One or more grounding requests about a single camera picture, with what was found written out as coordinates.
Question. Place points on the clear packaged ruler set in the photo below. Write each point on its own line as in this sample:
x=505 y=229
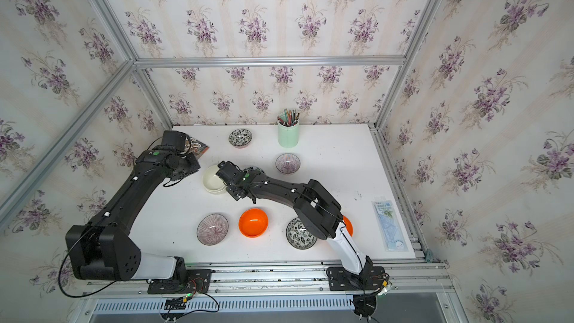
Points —
x=388 y=221

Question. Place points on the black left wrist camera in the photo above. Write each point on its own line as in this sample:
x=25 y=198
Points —
x=175 y=140

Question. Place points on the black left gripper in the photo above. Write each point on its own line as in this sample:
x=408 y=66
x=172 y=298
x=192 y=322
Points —
x=196 y=167

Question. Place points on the pink floral black-leaf bowl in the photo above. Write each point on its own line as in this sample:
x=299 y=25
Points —
x=240 y=138

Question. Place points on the black white floral bowl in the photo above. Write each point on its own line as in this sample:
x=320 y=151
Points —
x=298 y=236

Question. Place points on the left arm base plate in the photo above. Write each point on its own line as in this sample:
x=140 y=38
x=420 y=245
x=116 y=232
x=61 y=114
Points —
x=194 y=281

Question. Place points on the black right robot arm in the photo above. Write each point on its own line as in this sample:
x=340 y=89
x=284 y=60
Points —
x=319 y=212

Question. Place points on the yellow illustrated children's book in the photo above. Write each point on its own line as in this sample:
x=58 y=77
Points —
x=195 y=147

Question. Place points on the mint green pencil cup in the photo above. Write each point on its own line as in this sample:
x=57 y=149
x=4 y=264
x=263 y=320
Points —
x=288 y=136

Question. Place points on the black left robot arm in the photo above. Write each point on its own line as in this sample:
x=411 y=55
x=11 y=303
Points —
x=101 y=250

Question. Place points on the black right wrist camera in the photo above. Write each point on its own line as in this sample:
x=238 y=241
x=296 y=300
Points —
x=227 y=171

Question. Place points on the orange plastic bowl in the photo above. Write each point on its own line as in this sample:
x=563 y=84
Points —
x=253 y=223
x=349 y=225

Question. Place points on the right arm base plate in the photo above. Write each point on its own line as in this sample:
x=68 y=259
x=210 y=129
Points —
x=341 y=280

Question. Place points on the purple striped bowl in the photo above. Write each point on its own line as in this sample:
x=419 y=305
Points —
x=287 y=163
x=212 y=230

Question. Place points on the coloured pencils bundle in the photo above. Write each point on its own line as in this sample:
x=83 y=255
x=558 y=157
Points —
x=288 y=118

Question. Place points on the cream white bowl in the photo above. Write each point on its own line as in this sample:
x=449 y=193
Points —
x=211 y=182

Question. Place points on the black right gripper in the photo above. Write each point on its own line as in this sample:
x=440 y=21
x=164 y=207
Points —
x=229 y=190

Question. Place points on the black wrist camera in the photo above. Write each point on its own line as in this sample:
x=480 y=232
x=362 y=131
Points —
x=175 y=140
x=227 y=171

